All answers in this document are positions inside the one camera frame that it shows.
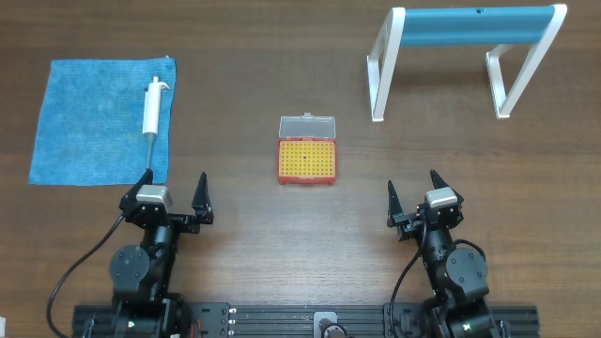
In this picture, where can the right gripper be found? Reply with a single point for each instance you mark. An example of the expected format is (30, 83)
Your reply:
(439, 218)

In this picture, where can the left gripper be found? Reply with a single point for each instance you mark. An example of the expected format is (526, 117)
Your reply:
(155, 217)

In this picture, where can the white pipette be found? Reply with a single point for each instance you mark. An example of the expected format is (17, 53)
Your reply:
(151, 112)

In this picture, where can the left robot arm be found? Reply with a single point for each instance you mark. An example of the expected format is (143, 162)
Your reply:
(155, 263)

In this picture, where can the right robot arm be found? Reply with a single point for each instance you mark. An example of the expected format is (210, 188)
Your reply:
(465, 274)

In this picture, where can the blue cloth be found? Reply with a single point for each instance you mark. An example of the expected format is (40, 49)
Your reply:
(94, 122)

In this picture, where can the red and yellow tip box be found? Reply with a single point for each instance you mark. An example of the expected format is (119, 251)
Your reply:
(307, 159)

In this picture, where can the white and blue stand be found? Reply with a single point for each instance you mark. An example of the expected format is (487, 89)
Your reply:
(469, 28)

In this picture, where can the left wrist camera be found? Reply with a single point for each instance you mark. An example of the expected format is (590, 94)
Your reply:
(152, 195)

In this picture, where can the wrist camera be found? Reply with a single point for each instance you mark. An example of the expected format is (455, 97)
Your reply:
(152, 195)
(441, 197)

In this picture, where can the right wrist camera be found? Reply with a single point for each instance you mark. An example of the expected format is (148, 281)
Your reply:
(441, 197)

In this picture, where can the mounting rail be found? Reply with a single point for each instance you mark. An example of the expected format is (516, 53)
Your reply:
(282, 321)

